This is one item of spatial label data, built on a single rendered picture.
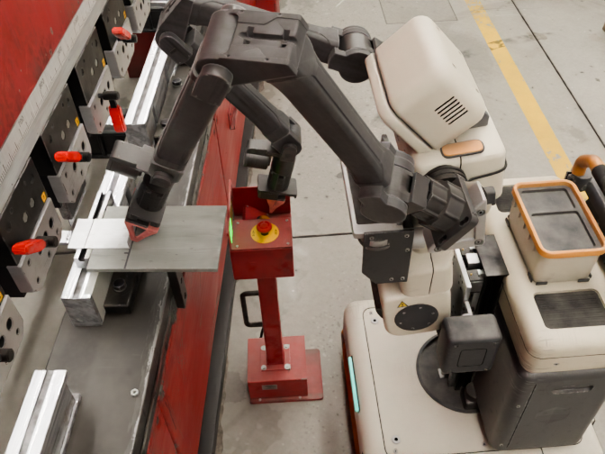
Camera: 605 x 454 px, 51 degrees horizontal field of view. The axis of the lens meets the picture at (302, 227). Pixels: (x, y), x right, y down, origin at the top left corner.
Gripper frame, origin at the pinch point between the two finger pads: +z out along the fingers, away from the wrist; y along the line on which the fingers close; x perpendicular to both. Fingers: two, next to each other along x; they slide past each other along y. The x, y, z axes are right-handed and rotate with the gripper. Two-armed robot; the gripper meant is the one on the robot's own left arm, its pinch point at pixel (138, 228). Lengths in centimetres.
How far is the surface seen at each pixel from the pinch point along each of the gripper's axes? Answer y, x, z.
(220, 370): -24, 46, 85
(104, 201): -9.5, -8.1, 5.7
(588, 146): -154, 191, 17
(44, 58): 0.4, -24.1, -32.9
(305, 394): -18, 73, 74
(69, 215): 6.0, -13.1, -4.2
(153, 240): 2.3, 3.7, -0.4
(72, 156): 11.0, -15.0, -24.5
